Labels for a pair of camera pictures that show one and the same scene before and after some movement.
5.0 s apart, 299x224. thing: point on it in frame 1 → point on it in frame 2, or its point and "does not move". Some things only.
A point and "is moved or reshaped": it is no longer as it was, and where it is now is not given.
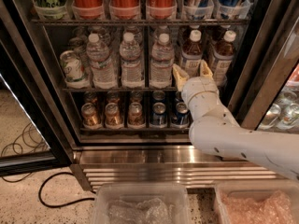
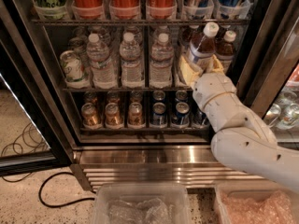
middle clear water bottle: (131, 51) does not move
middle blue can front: (181, 119) does not move
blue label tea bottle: (192, 54) is moved or reshaped
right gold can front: (135, 117) does not move
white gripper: (198, 86) → (214, 89)
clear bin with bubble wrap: (141, 203) does not move
